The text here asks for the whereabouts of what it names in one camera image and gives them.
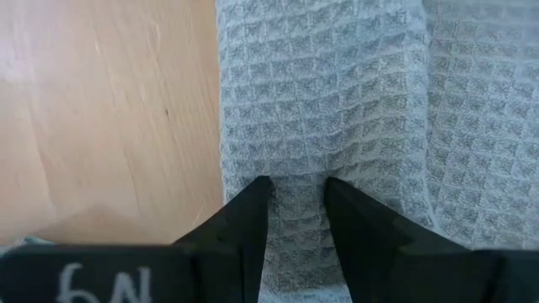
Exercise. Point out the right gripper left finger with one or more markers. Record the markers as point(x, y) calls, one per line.
point(236, 252)

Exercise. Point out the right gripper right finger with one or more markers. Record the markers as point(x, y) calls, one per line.
point(375, 252)

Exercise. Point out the grey waffle microfiber towel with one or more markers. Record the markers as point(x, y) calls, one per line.
point(358, 105)

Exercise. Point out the teal microfiber towel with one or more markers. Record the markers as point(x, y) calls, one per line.
point(27, 241)

